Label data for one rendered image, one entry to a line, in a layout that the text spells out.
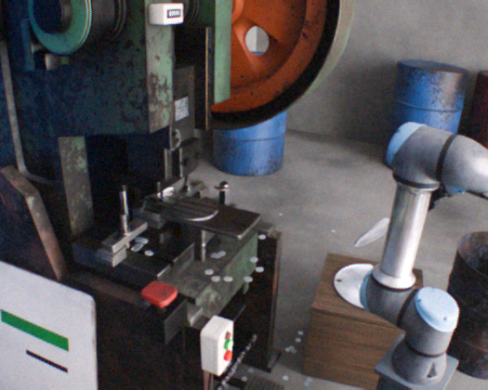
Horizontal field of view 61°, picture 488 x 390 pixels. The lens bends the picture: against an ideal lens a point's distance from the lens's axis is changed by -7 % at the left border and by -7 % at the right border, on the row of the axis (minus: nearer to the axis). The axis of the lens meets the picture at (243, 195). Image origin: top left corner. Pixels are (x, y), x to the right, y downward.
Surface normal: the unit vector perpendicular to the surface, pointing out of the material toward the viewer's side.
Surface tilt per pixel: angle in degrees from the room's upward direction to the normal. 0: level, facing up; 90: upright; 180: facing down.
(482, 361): 92
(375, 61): 90
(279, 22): 90
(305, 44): 90
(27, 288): 78
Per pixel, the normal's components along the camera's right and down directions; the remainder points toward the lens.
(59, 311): -0.36, 0.20
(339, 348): -0.31, 0.40
